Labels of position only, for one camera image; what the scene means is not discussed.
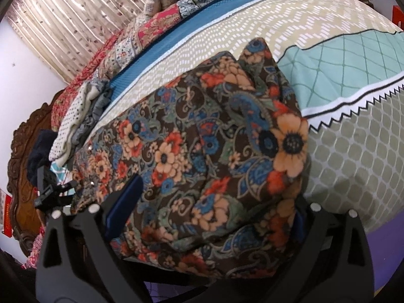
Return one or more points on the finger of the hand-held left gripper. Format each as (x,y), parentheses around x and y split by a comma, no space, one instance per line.
(52,194)

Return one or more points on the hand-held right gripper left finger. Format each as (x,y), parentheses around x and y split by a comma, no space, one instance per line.
(123,205)

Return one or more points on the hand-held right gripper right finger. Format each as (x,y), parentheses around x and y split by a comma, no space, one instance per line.
(298,225)

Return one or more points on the brown floral garment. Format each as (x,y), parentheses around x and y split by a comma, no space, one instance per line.
(205,164)

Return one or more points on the teal patterned cloth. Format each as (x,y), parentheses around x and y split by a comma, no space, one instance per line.
(61,172)

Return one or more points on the carved wooden headboard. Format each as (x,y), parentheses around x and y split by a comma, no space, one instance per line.
(22,170)

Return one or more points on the dark navy cloth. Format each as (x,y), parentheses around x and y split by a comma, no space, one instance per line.
(39,151)

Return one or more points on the pink printed cloth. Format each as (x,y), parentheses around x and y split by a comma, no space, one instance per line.
(33,252)

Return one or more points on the white dotted cloth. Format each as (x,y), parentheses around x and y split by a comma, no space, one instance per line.
(74,123)

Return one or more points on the patterned patchwork bed sheet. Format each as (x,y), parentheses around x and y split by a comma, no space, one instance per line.
(347,164)

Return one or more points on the grey cloth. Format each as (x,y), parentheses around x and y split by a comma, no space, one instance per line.
(94,110)

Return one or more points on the beige leaf print curtain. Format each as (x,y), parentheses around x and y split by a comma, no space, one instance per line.
(69,22)

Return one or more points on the floral patchwork quilt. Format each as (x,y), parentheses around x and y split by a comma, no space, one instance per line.
(151,28)

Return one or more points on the red plastic object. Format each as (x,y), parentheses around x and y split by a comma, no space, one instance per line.
(398,19)

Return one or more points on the red wall paper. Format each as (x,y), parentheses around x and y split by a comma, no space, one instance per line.
(6,214)

